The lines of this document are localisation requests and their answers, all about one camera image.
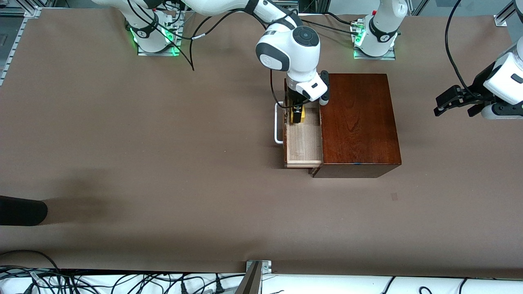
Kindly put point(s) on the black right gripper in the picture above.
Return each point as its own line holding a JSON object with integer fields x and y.
{"x": 294, "y": 99}

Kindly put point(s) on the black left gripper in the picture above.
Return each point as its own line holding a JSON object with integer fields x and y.
{"x": 479, "y": 85}

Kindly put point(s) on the yellow cube block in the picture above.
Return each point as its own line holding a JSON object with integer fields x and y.
{"x": 304, "y": 116}

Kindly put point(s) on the wooden drawer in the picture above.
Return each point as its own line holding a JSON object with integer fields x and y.
{"x": 304, "y": 143}

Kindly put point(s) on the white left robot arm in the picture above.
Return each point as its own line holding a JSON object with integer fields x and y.
{"x": 380, "y": 28}

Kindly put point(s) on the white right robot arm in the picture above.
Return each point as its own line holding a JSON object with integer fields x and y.
{"x": 294, "y": 57}

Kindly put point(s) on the dark wooden drawer cabinet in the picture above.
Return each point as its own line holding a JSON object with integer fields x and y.
{"x": 359, "y": 122}

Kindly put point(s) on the brown paper table cover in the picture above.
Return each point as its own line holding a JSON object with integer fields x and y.
{"x": 204, "y": 163}

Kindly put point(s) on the aluminium profile bar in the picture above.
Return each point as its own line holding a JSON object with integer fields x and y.
{"x": 250, "y": 283}

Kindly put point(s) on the black cylinder object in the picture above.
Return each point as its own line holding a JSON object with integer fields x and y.
{"x": 20, "y": 210}

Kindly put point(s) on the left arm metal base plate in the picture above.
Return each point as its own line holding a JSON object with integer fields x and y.
{"x": 367, "y": 58}

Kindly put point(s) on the aluminium frame corner bracket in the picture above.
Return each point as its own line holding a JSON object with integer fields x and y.
{"x": 501, "y": 19}

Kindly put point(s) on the aluminium frame equipment rack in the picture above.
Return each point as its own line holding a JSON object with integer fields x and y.
{"x": 310, "y": 5}

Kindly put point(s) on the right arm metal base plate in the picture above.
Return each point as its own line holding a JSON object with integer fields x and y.
{"x": 178, "y": 45}

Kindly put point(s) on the small metal corner bracket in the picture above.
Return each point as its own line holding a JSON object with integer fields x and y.
{"x": 265, "y": 267}

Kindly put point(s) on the perforated aluminium edge rail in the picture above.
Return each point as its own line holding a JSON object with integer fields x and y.
{"x": 32, "y": 11}

